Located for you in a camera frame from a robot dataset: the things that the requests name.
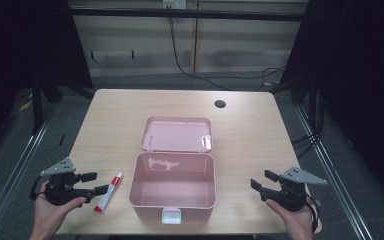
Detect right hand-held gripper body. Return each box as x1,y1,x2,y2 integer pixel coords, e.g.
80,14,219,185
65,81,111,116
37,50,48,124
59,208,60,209
259,166,328,213

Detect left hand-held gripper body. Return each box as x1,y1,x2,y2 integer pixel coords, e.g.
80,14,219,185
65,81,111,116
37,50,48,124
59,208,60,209
39,157,96,207

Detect red and white tube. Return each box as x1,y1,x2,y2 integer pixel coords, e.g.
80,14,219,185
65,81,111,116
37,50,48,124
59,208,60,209
93,171,124,215

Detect pink plastic storage box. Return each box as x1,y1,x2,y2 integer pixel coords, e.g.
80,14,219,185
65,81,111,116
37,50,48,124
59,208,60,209
128,115,218,225

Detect person's left hand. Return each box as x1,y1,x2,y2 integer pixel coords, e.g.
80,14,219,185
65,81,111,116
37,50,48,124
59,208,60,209
29,181,88,240

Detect person's right hand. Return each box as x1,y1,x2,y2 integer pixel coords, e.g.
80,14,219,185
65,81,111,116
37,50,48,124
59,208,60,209
265,198,315,240

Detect black stand leg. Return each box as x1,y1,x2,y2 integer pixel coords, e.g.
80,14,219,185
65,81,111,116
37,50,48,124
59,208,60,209
30,74,45,135

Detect yellow floor tape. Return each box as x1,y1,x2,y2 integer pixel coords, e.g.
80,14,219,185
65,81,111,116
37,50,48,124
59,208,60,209
19,99,34,113

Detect black curtain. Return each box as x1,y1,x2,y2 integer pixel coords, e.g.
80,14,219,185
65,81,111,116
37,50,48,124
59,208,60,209
0,0,95,161
279,0,384,209

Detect black horizontal bar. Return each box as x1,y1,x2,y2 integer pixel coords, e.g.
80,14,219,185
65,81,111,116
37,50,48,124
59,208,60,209
69,7,309,22

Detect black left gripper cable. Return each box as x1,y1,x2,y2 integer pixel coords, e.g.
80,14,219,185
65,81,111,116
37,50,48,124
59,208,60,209
29,174,46,202

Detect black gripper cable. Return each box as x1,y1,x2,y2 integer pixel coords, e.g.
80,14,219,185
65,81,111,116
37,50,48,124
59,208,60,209
304,194,322,234
29,174,46,202

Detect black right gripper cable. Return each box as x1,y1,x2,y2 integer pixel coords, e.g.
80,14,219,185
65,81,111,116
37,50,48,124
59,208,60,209
304,194,322,234

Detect metal floor rail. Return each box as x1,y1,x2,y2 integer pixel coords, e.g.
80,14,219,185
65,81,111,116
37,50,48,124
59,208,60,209
293,104,378,240
0,103,62,240

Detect black cables on floor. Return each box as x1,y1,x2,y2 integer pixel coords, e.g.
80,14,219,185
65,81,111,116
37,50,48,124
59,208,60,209
290,89,325,160

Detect black cable on wall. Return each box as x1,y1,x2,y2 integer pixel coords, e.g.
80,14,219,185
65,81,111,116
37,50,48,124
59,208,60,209
167,14,286,92

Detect white wall power outlet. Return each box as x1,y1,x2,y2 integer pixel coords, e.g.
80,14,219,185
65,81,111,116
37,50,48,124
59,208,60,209
162,0,188,10

